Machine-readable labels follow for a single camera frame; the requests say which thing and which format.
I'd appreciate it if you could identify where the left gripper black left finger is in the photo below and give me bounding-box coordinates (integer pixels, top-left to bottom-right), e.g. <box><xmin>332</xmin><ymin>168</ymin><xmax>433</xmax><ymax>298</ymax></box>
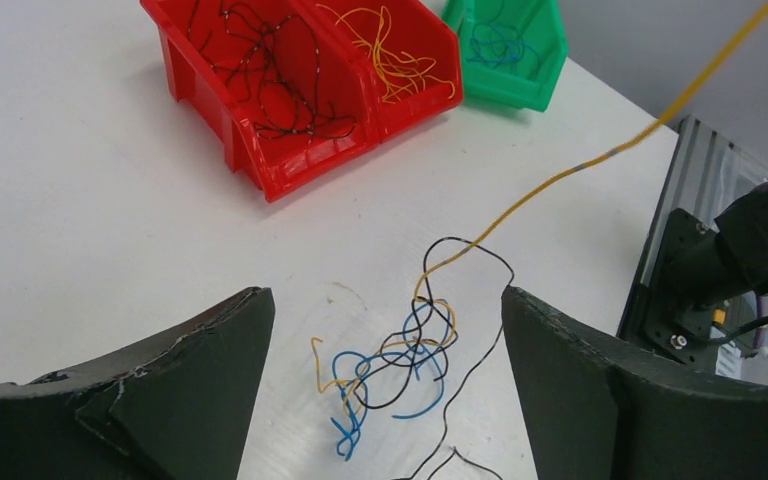
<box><xmin>0</xmin><ymin>287</ymin><xmax>275</xmax><ymax>479</ymax></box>

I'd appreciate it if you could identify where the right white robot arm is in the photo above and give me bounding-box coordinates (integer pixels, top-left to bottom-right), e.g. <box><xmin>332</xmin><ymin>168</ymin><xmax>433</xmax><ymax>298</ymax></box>
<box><xmin>664</xmin><ymin>182</ymin><xmax>768</xmax><ymax>305</ymax></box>

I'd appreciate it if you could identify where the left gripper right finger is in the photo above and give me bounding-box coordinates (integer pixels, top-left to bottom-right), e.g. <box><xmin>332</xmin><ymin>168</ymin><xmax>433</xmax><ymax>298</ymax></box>
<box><xmin>501</xmin><ymin>286</ymin><xmax>768</xmax><ymax>479</ymax></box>

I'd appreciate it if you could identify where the right red bin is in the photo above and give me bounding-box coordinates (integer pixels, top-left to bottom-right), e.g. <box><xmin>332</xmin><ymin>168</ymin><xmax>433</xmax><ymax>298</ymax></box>
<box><xmin>294</xmin><ymin>1</ymin><xmax>464</xmax><ymax>145</ymax></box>

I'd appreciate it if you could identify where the red bin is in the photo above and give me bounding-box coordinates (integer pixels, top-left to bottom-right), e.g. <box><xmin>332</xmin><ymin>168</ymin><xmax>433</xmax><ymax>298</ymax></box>
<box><xmin>141</xmin><ymin>1</ymin><xmax>379</xmax><ymax>202</ymax></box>
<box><xmin>294</xmin><ymin>1</ymin><xmax>464</xmax><ymax>145</ymax></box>

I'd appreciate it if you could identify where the left red bin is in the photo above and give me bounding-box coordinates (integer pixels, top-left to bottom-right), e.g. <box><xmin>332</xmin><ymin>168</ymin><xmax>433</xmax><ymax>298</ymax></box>
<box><xmin>141</xmin><ymin>1</ymin><xmax>379</xmax><ymax>202</ymax></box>

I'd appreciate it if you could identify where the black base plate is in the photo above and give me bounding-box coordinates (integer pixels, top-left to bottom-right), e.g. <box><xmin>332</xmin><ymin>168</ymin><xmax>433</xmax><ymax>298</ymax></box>
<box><xmin>617</xmin><ymin>208</ymin><xmax>757</xmax><ymax>379</ymax></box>

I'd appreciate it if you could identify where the black wire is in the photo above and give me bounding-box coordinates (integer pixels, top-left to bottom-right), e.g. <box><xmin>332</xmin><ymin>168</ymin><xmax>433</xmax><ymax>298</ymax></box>
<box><xmin>185</xmin><ymin>0</ymin><xmax>357</xmax><ymax>142</ymax></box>

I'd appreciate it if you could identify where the wire bundle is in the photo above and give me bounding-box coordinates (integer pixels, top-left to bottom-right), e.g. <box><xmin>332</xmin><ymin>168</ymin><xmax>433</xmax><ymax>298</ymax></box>
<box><xmin>329</xmin><ymin>235</ymin><xmax>516</xmax><ymax>480</ymax></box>

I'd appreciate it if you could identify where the yellow wire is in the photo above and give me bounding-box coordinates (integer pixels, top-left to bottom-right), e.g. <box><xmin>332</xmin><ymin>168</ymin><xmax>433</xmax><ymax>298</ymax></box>
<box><xmin>316</xmin><ymin>5</ymin><xmax>458</xmax><ymax>105</ymax></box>

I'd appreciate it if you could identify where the blue wire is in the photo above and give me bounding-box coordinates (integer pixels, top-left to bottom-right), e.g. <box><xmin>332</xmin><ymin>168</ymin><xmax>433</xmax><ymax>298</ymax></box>
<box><xmin>466</xmin><ymin>19</ymin><xmax>531</xmax><ymax>71</ymax></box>

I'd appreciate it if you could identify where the green plastic bin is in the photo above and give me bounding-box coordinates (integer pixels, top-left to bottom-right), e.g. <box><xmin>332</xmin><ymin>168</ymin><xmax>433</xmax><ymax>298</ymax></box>
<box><xmin>441</xmin><ymin>0</ymin><xmax>569</xmax><ymax>112</ymax></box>

